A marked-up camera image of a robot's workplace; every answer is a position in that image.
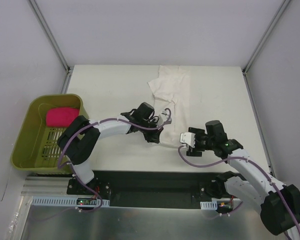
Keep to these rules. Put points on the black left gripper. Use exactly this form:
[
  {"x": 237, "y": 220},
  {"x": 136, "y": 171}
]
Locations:
[{"x": 152, "y": 134}]

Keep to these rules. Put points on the white t shirt red print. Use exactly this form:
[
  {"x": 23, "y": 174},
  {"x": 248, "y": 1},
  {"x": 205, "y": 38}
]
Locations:
[{"x": 171, "y": 89}]

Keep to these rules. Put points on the white cable duct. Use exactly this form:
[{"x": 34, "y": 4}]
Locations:
[
  {"x": 54, "y": 201},
  {"x": 209, "y": 205}
]

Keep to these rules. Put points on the left aluminium frame post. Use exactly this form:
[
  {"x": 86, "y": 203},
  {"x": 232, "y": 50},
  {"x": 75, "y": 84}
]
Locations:
[{"x": 49, "y": 34}]

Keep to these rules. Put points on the right aluminium frame post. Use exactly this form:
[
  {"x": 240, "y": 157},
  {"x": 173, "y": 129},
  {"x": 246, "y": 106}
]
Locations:
[{"x": 266, "y": 35}]

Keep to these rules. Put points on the olive green plastic basket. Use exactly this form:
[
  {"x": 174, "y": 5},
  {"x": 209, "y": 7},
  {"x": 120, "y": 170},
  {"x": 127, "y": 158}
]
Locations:
[{"x": 36, "y": 148}]

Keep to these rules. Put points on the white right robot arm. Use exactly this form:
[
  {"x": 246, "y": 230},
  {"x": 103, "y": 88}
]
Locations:
[{"x": 277, "y": 204}]

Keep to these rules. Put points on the aluminium frame post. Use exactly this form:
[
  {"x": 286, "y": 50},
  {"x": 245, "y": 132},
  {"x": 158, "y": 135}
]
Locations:
[
  {"x": 49, "y": 34},
  {"x": 266, "y": 35}
]

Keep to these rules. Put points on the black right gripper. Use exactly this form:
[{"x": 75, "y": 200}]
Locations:
[{"x": 201, "y": 141}]

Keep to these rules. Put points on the right white cable duct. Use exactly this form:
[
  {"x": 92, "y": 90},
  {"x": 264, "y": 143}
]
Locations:
[{"x": 209, "y": 205}]

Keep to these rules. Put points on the left white cable duct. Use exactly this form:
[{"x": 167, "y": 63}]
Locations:
[{"x": 54, "y": 201}]

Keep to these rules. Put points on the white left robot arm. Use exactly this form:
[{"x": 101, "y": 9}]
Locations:
[{"x": 79, "y": 139}]

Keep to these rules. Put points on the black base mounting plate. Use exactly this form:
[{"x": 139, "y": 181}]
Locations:
[{"x": 144, "y": 189}]

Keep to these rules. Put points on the rolled pink t shirt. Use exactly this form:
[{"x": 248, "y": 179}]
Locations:
[{"x": 61, "y": 117}]

